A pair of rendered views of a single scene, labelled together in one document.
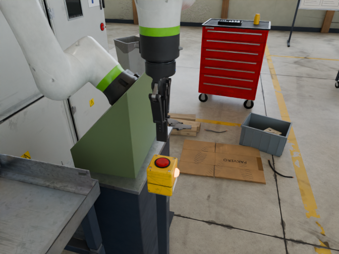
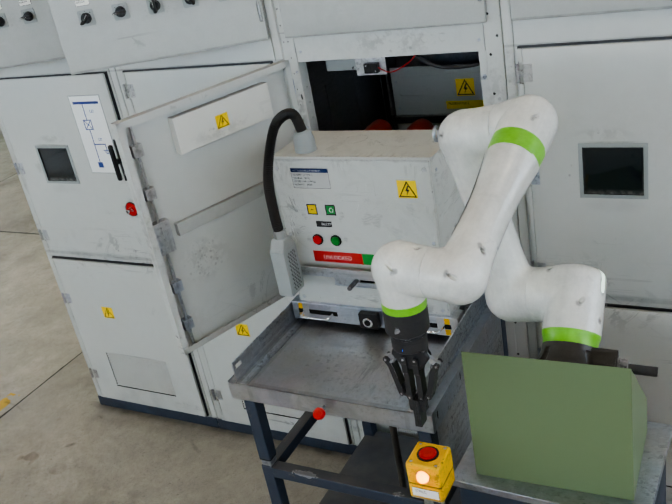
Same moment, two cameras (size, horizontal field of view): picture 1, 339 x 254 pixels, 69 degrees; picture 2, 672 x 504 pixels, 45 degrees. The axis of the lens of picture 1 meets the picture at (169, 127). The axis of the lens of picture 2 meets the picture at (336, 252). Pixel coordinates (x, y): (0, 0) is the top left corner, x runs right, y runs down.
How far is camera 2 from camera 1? 1.79 m
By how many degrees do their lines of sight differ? 90
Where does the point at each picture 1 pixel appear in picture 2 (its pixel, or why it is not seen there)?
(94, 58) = (547, 298)
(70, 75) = (502, 297)
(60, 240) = (360, 409)
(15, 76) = (658, 258)
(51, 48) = not seen: hidden behind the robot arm
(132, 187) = (459, 472)
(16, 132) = (620, 334)
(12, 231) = (372, 376)
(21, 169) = (451, 352)
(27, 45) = not seen: hidden behind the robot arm
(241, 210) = not seen: outside the picture
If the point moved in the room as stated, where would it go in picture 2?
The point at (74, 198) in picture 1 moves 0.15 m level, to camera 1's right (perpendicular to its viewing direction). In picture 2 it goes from (404, 403) to (396, 442)
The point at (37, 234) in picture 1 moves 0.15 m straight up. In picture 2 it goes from (365, 391) to (356, 343)
